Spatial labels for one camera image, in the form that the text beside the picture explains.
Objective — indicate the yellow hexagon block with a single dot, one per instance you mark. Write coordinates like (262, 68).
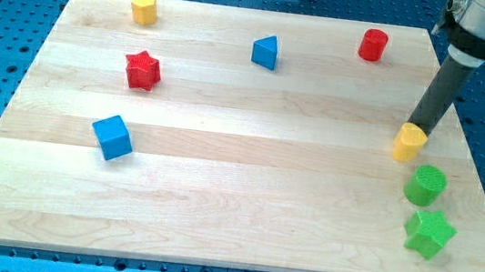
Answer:
(144, 11)

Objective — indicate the light wooden board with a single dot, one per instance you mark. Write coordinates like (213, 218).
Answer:
(233, 165)

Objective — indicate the green cylinder block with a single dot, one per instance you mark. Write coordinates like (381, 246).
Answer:
(426, 184)

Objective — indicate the black pusher rod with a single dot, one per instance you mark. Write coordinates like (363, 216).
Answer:
(442, 90)

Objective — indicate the blue triangle block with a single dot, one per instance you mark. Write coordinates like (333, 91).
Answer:
(265, 52)

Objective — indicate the yellow heart block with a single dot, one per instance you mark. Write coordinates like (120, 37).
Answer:
(408, 142)

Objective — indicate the blue cube block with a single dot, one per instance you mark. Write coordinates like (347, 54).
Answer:
(113, 137)

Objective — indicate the red cylinder block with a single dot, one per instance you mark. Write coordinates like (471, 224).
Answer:
(373, 44)

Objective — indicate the red star block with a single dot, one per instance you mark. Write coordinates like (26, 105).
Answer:
(142, 71)

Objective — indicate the green star block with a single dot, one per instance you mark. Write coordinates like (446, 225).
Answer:
(428, 232)

